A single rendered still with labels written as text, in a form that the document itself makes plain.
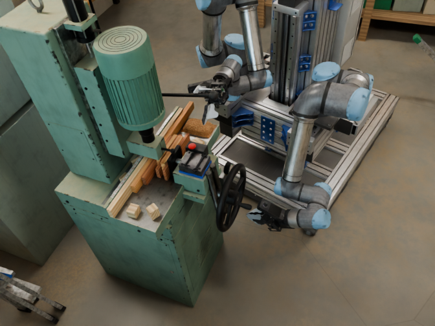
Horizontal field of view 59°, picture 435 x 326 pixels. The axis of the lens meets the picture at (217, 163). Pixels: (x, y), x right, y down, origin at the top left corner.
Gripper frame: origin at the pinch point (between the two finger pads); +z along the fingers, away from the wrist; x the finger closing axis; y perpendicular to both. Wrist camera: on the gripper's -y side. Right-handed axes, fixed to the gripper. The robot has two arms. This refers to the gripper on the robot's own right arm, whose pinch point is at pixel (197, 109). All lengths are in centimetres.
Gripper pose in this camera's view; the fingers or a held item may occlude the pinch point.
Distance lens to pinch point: 147.3
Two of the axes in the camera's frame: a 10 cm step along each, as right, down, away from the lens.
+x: 2.1, 7.1, 6.7
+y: 9.0, 1.3, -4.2
